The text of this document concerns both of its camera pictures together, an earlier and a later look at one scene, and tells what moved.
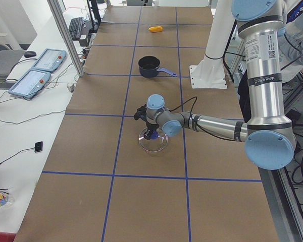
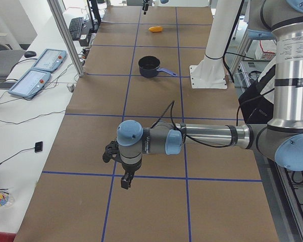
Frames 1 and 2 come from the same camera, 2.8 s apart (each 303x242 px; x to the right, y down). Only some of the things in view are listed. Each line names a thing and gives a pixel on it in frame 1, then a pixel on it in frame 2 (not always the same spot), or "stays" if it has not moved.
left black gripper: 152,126 to 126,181
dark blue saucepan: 149,67 stays
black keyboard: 74,27 stays
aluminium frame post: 54,6 stays
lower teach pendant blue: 30,82 stays
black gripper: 141,113 to 112,150
